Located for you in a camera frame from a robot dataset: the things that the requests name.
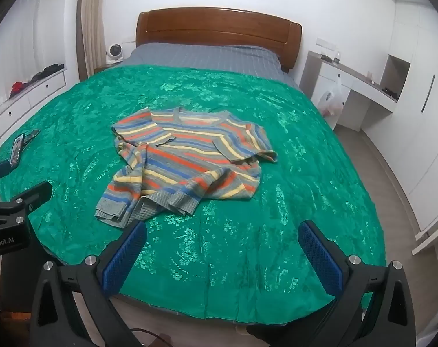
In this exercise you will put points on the green floral blanket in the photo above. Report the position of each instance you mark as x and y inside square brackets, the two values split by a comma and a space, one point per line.
[295, 188]

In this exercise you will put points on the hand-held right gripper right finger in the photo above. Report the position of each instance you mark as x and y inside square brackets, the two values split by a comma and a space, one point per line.
[318, 256]

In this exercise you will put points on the dark phone stand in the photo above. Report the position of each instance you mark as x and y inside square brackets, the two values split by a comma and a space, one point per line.
[31, 135]

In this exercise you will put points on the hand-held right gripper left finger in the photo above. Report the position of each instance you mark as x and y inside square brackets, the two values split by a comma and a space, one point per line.
[126, 253]

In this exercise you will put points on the black item by niche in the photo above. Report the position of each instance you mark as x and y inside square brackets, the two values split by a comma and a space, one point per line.
[390, 92]

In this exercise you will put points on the small white fan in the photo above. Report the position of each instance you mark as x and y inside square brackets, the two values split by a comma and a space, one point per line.
[114, 53]

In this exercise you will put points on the white wardrobe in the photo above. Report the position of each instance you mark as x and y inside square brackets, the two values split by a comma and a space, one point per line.
[421, 115]

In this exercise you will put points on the small black desk item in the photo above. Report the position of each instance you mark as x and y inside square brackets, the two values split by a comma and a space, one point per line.
[326, 58]

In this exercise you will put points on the grey bed sheet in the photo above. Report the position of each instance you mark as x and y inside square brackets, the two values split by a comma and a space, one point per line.
[204, 56]

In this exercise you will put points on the smartphone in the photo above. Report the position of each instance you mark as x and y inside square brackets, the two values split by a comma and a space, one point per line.
[17, 150]

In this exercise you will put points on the small clear bottle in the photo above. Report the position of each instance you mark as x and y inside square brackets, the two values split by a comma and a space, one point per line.
[336, 58]

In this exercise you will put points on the white desk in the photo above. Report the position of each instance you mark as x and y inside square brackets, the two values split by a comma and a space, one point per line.
[356, 90]

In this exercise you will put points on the black cloth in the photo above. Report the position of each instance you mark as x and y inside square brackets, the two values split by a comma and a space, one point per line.
[47, 72]

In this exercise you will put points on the wooden bed headboard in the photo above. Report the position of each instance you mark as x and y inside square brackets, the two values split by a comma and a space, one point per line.
[219, 27]

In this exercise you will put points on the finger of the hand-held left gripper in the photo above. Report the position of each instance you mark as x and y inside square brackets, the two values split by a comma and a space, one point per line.
[32, 193]
[0, 171]

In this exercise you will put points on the white plastic bag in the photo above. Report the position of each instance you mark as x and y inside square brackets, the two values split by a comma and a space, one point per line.
[331, 101]

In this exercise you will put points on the white wall switch panel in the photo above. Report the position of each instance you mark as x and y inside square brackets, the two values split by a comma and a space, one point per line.
[325, 43]

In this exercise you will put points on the beige curtain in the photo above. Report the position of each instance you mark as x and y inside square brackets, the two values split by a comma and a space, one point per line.
[92, 25]

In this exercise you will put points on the striped knit sweater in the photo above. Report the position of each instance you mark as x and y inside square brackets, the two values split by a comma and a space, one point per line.
[190, 159]

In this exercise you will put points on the white window drawer cabinet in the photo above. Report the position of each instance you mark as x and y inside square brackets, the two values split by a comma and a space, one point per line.
[30, 95]

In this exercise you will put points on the red cloth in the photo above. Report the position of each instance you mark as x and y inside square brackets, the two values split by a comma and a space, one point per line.
[18, 87]

